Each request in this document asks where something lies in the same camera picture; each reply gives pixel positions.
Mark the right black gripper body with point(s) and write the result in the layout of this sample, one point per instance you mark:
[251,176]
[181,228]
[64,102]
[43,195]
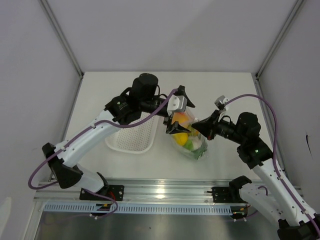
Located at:
[227,130]

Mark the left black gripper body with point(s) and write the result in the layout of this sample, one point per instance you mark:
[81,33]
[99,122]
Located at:
[151,105]

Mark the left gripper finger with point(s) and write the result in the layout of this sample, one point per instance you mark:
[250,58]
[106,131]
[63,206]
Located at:
[181,92]
[175,128]

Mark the green lettuce head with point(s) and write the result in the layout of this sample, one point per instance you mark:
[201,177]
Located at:
[200,147]

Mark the green apple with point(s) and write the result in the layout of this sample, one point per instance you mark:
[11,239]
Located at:
[189,145]

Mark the clear zip top bag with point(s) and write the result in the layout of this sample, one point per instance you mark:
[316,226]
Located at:
[193,132]

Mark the orange fruit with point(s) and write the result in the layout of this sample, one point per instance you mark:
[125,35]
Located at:
[180,117]

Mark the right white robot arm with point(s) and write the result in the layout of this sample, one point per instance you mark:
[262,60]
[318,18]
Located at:
[282,205]

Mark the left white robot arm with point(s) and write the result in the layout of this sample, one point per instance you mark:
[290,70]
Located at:
[63,158]

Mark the white perforated plastic basket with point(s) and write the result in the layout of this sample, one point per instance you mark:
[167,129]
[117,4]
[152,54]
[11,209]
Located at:
[135,140]

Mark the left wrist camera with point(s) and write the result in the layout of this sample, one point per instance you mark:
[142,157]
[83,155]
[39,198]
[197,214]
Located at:
[176,104]

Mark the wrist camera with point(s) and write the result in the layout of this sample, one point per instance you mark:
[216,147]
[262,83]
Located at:
[176,104]
[221,103]

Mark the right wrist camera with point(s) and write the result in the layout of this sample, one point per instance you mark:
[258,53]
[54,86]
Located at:
[221,103]

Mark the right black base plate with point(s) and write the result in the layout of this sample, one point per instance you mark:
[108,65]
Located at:
[225,195]

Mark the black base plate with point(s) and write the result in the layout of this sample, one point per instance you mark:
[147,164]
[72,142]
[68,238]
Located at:
[115,192]
[225,195]

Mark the aluminium mounting rail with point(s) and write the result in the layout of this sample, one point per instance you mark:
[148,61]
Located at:
[144,191]

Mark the white slotted cable duct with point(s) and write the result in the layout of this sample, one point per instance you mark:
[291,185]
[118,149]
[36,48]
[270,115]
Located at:
[133,208]

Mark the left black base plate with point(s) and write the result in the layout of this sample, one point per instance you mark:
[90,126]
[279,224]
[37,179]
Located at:
[115,192]

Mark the right aluminium frame post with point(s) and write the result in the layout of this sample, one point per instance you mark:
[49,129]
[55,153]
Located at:
[281,35]

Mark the aluminium frame post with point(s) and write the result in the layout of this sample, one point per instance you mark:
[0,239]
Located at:
[281,35]
[55,25]

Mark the left aluminium frame post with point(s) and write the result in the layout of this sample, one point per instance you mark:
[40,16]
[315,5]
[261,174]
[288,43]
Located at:
[55,25]

